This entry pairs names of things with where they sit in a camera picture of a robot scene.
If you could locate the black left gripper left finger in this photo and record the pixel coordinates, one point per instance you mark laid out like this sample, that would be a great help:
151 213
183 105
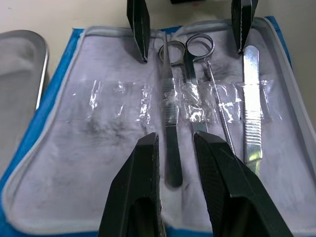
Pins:
138 177

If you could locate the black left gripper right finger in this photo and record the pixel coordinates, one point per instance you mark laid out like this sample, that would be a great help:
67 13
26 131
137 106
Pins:
227 187

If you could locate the metal tray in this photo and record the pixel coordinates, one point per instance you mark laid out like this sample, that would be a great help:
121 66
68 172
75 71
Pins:
17 74

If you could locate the thin steel probe needle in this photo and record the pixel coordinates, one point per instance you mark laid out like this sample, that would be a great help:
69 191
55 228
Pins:
217 96

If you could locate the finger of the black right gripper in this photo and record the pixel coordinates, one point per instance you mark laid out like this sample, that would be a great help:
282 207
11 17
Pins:
243 19
139 24

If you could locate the steel tweezers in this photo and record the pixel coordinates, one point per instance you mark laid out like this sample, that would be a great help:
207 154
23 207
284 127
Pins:
174 160

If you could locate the blue surgical instrument pack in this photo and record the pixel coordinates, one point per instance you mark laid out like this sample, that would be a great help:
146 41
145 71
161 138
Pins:
74 160

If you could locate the steel surgical scissors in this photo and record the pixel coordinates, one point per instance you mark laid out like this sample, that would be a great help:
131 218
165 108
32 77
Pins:
190 69

